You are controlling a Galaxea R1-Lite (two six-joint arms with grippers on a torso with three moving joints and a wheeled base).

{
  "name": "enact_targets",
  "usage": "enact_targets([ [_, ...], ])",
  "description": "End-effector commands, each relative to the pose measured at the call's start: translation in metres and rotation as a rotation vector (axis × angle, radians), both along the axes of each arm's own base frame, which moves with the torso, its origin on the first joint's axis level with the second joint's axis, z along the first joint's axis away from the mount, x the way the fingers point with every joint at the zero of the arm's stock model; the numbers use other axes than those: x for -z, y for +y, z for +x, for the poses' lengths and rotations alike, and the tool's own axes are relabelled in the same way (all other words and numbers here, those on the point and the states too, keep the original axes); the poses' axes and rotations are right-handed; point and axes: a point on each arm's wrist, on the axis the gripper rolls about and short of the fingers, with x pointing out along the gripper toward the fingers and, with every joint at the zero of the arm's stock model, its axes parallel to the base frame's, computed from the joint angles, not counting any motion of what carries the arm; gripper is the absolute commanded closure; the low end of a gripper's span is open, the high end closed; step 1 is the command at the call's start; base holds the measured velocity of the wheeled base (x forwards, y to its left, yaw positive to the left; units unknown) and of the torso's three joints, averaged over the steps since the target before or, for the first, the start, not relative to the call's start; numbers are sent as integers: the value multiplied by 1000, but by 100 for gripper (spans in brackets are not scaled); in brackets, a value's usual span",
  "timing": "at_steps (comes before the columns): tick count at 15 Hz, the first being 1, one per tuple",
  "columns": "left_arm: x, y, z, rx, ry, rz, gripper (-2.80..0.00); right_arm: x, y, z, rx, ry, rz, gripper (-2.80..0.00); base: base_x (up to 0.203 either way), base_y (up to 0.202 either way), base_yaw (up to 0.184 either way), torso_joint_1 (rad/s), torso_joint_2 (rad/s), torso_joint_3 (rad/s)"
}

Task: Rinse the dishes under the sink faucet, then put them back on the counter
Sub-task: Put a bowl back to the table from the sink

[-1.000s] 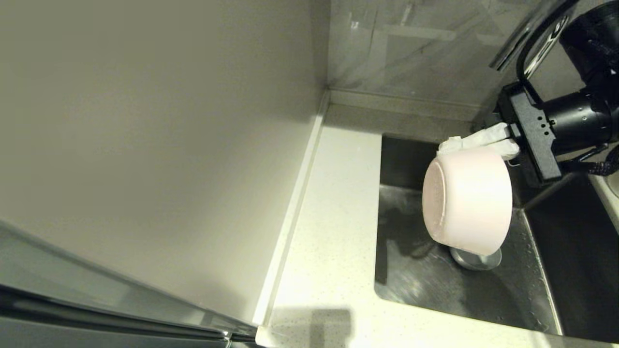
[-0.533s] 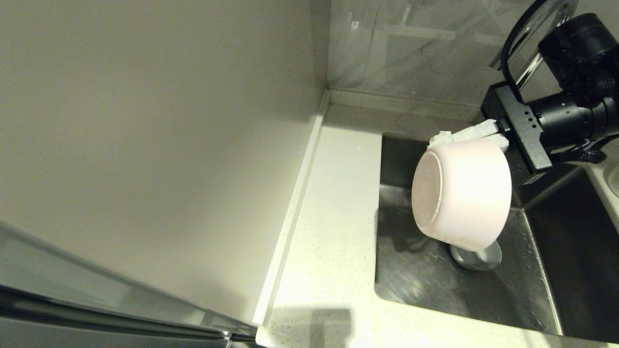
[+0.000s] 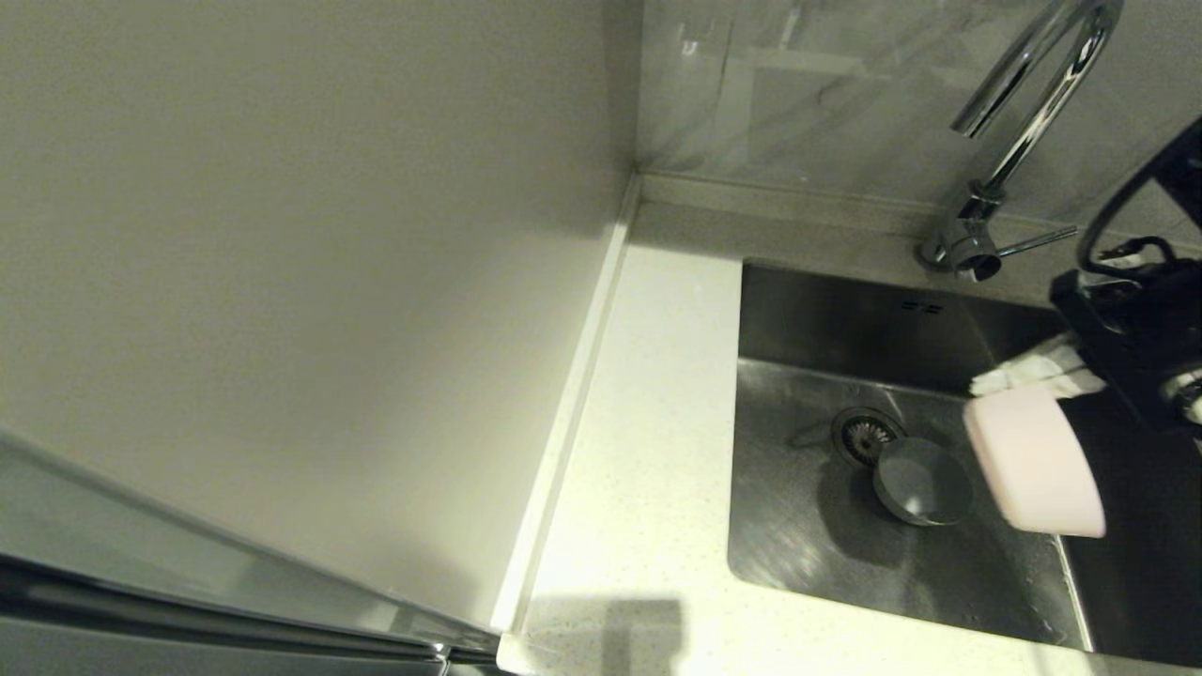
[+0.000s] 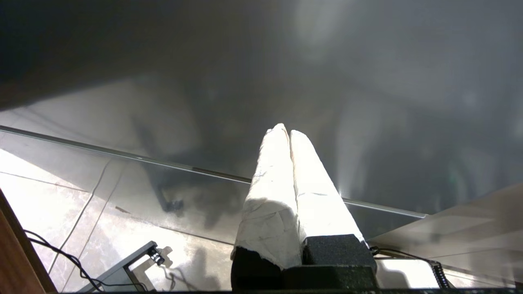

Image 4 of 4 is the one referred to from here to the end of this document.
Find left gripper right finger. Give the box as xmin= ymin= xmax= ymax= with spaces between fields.
xmin=291 ymin=131 xmax=377 ymax=270

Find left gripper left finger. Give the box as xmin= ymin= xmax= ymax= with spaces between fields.
xmin=231 ymin=124 xmax=303 ymax=291

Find pale grey cabinet panel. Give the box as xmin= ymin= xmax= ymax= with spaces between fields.
xmin=368 ymin=184 xmax=523 ymax=283

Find glossy grey appliance panel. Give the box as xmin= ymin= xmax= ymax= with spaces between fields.
xmin=0 ymin=0 xmax=523 ymax=218

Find grey metal stand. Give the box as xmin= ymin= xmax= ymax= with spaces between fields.
xmin=78 ymin=241 xmax=165 ymax=293

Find brown wooden furniture panel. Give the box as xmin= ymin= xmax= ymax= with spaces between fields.
xmin=0 ymin=190 xmax=58 ymax=293

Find metal trim rail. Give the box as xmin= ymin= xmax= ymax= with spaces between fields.
xmin=0 ymin=126 xmax=429 ymax=219

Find coiled black cable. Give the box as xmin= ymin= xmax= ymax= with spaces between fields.
xmin=369 ymin=246 xmax=451 ymax=289

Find thin white floor cable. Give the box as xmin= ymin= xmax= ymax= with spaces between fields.
xmin=47 ymin=159 xmax=113 ymax=274

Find thin black floor cable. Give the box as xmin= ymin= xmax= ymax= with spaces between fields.
xmin=24 ymin=231 xmax=147 ymax=292

